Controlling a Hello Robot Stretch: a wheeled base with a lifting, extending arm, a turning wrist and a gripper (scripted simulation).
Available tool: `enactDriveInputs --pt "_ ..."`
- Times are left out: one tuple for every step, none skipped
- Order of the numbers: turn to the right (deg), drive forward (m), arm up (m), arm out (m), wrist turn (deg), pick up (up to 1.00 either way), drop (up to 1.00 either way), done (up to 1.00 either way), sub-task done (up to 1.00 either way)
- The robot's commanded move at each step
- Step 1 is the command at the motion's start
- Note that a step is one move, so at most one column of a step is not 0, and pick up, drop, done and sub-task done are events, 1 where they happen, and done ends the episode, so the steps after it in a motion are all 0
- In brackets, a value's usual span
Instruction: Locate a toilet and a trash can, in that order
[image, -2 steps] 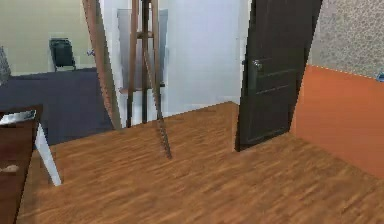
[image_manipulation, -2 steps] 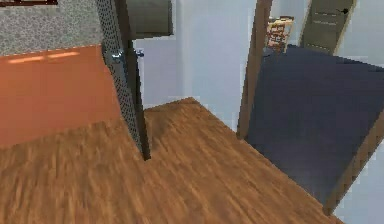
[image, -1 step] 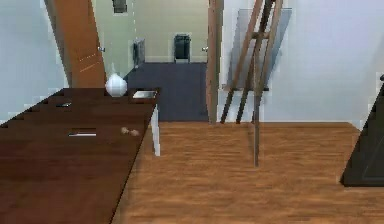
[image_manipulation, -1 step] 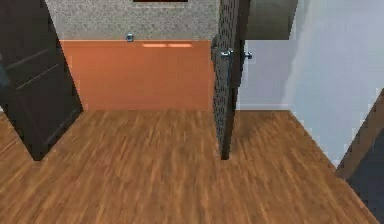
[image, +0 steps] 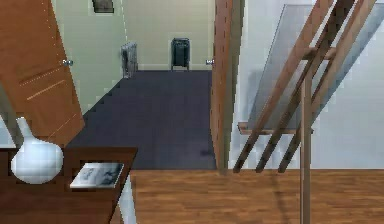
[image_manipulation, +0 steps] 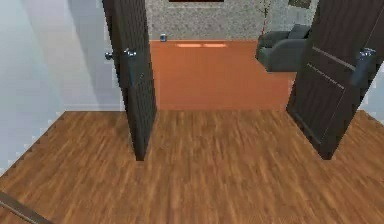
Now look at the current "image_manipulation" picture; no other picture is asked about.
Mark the dark brown room door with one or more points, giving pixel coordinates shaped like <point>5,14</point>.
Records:
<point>133,83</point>
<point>326,90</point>

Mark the silver door knob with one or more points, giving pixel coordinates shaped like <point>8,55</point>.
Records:
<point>130,52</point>
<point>108,55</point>

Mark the dark grey armchair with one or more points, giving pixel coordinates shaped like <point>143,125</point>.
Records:
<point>283,50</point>

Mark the thin floor lamp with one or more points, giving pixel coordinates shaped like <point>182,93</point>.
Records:
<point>265,16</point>

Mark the dark framed wall picture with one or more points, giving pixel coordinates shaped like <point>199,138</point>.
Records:
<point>300,3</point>

